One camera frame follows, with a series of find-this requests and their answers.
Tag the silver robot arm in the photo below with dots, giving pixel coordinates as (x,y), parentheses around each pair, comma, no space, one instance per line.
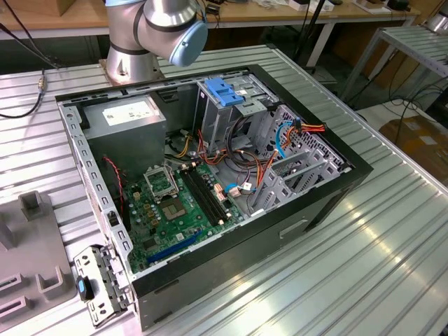
(126,35)

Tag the grey metal disk bay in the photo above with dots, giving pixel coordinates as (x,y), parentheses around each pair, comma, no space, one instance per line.
(271,182)

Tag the black RAM slot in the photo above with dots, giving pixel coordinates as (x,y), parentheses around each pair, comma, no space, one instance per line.
(211,196)
(207,196)
(202,196)
(197,196)

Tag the grey metal drive cage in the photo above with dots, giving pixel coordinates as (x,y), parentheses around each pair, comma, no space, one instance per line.
(217,119)

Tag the CPU socket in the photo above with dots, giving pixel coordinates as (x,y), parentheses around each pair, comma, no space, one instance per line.
(173,210)

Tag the green motherboard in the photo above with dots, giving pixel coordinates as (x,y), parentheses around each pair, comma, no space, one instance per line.
(182,231)

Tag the blue plastic cage latch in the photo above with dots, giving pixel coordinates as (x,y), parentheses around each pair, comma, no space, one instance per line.
(220,89)

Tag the blue expansion slot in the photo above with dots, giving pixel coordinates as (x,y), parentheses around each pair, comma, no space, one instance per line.
(175,246)

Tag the black PC case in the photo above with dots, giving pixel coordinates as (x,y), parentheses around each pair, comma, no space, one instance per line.
(227,266)

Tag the grey power supply unit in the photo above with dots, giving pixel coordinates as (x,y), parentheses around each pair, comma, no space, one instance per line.
(126,140)

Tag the black case fan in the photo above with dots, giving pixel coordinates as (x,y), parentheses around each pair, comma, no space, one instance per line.
(111,189)

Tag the wooden desk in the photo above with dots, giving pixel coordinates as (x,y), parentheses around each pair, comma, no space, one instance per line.
(266,12)
(35,19)

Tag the small white box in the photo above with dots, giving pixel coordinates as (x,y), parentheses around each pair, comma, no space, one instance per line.
(299,4)

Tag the large flat cardboard box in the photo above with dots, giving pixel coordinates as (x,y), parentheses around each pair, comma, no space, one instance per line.
(420,140)

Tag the grey parts rack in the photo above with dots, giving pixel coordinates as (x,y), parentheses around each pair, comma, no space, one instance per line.
(31,252)

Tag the metal slat side table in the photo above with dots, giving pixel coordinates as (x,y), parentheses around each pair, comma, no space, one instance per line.
(413,43)

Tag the small brown cardboard box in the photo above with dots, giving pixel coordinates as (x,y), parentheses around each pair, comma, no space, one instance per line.
(61,7)

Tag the black desk device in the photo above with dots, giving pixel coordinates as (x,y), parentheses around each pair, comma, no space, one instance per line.
(399,4)

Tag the silver metal cylinder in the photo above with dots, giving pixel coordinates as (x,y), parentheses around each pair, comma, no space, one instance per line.
(439,24)

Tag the black blue bracket latch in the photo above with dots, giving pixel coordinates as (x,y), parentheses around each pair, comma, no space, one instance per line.
(87,288)

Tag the silver card retention bracket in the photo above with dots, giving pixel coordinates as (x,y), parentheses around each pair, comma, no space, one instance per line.
(112,316)

